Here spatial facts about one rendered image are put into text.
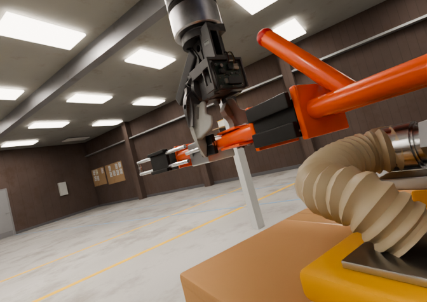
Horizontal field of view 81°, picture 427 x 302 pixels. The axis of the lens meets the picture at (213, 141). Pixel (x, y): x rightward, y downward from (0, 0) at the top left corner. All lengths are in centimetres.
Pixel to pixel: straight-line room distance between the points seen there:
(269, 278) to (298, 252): 5
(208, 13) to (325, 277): 40
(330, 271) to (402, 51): 858
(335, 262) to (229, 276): 11
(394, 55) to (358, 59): 84
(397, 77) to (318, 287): 17
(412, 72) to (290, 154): 874
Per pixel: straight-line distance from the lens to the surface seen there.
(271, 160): 921
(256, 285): 24
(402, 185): 28
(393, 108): 855
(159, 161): 59
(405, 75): 25
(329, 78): 30
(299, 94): 29
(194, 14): 46
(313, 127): 29
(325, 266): 19
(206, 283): 27
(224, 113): 47
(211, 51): 43
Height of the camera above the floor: 106
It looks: 4 degrees up
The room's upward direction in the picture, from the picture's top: 15 degrees counter-clockwise
